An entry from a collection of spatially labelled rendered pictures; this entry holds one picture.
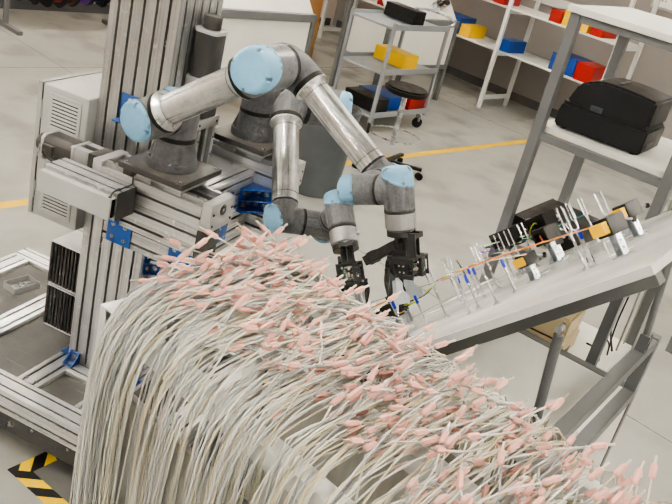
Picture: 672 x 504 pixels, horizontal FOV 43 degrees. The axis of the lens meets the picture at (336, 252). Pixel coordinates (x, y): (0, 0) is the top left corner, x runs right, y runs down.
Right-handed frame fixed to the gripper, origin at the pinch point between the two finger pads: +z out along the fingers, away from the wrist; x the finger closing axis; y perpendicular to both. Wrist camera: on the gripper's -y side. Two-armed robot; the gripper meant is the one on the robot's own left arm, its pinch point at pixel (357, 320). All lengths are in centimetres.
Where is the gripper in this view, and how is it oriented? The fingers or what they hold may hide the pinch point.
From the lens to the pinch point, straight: 221.6
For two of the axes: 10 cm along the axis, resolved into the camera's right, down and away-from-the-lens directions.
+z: 1.5, 9.4, -3.0
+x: 9.9, -1.6, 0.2
